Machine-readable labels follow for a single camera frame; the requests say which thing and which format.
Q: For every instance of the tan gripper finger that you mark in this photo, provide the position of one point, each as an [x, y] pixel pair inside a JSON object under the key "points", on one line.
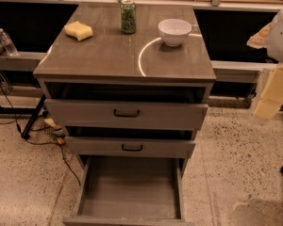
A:
{"points": [[259, 40], [271, 98]]}

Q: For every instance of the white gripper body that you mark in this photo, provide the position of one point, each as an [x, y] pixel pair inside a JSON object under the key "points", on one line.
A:
{"points": [[281, 38]]}

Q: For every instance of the grey drawer cabinet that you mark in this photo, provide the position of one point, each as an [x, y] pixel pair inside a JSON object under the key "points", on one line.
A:
{"points": [[112, 66]]}

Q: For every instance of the bottom grey drawer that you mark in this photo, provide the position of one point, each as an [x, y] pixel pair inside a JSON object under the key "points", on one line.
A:
{"points": [[129, 191]]}

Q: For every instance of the green soda can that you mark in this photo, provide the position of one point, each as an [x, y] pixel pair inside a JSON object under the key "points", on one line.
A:
{"points": [[128, 16]]}

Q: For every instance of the grey drawer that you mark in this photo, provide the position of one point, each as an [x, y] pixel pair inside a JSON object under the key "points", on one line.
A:
{"points": [[129, 191], [131, 115], [131, 147]]}

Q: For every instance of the white bowl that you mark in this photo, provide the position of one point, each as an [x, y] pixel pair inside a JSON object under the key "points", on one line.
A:
{"points": [[174, 31]]}

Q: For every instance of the clear water bottle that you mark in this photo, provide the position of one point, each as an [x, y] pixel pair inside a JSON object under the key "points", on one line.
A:
{"points": [[8, 43]]}

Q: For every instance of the middle grey drawer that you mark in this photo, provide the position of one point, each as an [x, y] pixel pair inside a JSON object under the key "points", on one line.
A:
{"points": [[131, 147]]}

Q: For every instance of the black table leg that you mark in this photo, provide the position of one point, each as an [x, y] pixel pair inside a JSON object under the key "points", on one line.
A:
{"points": [[34, 116]]}

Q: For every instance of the top grey drawer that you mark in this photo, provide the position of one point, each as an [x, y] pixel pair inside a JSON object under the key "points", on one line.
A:
{"points": [[131, 115]]}

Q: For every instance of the yellow sponge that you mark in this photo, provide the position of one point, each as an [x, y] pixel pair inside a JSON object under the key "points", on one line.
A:
{"points": [[78, 30]]}

